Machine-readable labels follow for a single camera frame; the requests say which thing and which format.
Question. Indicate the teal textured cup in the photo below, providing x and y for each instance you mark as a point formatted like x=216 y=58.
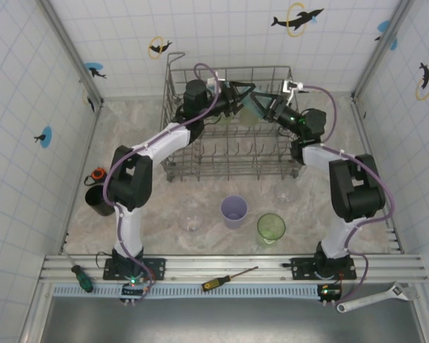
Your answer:
x=249 y=103

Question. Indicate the yellow-green textured cup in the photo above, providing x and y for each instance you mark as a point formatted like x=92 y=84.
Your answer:
x=248 y=120

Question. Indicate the clear glass tumbler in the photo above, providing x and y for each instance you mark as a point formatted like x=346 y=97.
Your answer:
x=286 y=196
x=191 y=221

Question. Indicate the lilac plastic cup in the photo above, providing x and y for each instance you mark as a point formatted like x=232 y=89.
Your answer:
x=234 y=214

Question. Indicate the black mug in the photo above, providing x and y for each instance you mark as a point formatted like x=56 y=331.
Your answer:
x=96 y=202

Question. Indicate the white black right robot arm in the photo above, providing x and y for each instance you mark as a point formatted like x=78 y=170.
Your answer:
x=357 y=193

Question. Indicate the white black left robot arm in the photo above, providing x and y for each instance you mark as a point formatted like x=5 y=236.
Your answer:
x=164 y=141

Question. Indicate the blue splash dolphin sticker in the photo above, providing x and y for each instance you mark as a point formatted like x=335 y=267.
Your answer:
x=92 y=66

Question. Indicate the black orange tape measure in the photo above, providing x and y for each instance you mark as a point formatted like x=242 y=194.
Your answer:
x=98 y=174

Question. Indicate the blue circle dolphin sticker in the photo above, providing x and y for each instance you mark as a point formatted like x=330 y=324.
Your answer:
x=47 y=137

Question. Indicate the yellow black screwdriver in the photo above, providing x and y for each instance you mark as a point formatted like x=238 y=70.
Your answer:
x=211 y=284

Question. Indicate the silver adjustable wrench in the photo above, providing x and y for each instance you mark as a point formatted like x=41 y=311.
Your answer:
x=372 y=298

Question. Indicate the aluminium side rail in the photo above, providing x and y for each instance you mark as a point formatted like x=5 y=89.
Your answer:
x=359 y=109

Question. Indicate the aluminium corner post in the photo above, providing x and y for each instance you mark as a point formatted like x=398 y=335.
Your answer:
x=74 y=53
x=383 y=48

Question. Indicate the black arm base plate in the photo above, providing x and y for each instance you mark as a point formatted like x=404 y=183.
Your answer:
x=157 y=268
x=300 y=268

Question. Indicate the long aluminium mounting rail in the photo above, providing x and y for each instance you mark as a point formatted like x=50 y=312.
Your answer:
x=218 y=261

